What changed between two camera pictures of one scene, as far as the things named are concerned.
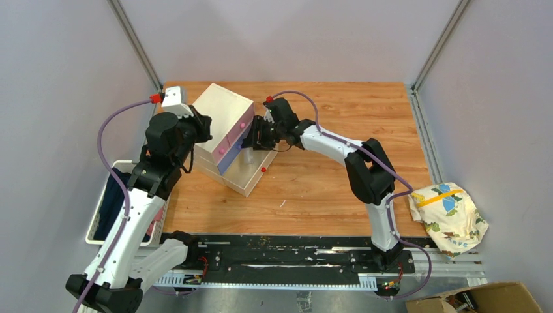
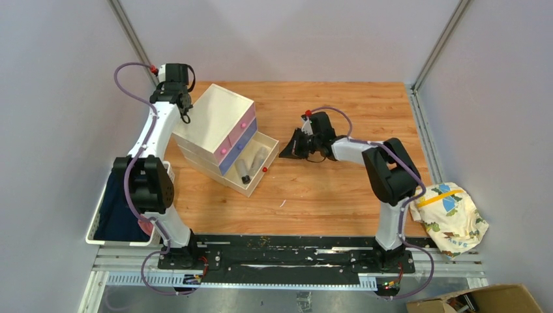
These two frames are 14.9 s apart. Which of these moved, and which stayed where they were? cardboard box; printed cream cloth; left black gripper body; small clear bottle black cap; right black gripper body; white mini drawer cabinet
Moved: right black gripper body; left black gripper body; small clear bottle black cap
Stayed: printed cream cloth; cardboard box; white mini drawer cabinet
